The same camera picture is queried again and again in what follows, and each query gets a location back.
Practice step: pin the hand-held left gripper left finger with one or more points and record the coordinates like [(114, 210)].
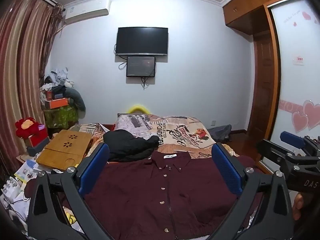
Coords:
[(93, 170)]

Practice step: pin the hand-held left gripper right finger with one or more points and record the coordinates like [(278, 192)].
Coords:
[(226, 170)]

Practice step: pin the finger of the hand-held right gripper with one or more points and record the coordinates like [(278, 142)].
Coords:
[(272, 152), (292, 137)]

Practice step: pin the maroon button shirt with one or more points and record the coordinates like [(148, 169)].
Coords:
[(140, 192)]

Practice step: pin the person's right hand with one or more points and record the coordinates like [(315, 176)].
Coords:
[(298, 206)]

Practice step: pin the wooden lap desk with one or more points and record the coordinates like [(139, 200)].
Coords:
[(62, 150)]

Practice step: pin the grey cloth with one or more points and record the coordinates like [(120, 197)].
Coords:
[(220, 133)]

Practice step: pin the black garment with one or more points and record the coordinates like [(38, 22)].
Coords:
[(130, 145)]

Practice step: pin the printed blanket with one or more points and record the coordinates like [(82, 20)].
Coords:
[(180, 135)]

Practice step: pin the dark grey box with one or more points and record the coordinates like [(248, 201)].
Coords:
[(37, 148)]

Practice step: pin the printed pillow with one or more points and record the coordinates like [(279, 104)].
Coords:
[(136, 123)]

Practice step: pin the red box with purple lid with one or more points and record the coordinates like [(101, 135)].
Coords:
[(37, 136)]

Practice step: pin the pile of papers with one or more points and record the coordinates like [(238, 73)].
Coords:
[(20, 180)]

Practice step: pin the orange box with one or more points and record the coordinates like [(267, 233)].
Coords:
[(58, 103)]

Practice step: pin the yellow curved object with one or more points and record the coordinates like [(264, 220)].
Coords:
[(138, 108)]

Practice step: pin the red label sticker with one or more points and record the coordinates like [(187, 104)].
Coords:
[(299, 60)]

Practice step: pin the red plush flower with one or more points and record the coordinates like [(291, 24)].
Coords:
[(26, 126)]

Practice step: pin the pile of clutter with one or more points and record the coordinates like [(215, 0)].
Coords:
[(56, 82)]

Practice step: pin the striped red curtain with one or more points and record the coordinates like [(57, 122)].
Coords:
[(22, 67)]

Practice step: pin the wooden overhead cabinet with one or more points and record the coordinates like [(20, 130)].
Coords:
[(250, 5)]

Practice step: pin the white air conditioner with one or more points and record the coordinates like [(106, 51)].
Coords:
[(86, 11)]

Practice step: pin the small black wall monitor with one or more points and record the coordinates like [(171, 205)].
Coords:
[(140, 66)]

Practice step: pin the black wall television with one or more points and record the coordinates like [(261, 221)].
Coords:
[(141, 41)]

